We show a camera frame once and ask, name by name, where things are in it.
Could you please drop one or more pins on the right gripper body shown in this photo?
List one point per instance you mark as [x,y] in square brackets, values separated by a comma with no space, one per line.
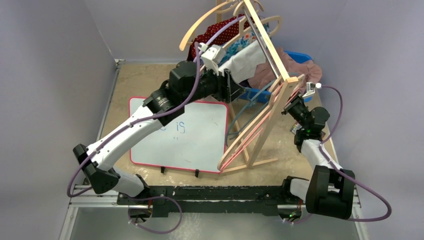
[290,105]

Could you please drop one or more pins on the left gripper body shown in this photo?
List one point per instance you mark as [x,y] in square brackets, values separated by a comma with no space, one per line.
[220,92]

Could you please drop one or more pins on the plain wooden hanger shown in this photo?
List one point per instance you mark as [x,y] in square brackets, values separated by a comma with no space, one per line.
[258,126]

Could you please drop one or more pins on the blue floral garment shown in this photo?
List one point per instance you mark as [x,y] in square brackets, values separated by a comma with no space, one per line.
[243,57]

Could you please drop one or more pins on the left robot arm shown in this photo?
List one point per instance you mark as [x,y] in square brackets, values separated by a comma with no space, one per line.
[186,83]

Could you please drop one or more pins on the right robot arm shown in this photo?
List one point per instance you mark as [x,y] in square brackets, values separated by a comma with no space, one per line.
[330,191]

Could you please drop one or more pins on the purple hanger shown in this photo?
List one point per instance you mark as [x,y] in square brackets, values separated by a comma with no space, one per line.
[222,31]

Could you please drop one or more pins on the empty wooden hanger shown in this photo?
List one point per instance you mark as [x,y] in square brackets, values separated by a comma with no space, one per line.
[221,7]

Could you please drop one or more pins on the marker pack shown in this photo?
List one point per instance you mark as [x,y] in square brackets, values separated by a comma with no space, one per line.
[295,128]

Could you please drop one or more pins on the blue plastic bin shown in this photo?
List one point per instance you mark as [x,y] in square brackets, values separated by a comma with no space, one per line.
[295,63]

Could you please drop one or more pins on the wooden clothes rack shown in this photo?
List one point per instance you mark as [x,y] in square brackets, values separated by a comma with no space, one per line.
[245,149]

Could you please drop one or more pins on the white board with pink edge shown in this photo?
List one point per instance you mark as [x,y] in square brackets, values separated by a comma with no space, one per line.
[194,141]

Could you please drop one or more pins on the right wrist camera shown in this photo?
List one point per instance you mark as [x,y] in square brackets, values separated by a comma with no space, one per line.
[310,89]

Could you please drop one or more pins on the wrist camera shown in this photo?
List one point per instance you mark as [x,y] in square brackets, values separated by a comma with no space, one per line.
[310,89]
[211,56]

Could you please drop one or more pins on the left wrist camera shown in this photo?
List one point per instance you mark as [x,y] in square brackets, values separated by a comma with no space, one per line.
[211,56]

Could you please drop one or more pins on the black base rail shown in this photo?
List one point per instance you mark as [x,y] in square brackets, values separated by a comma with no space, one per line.
[163,200]

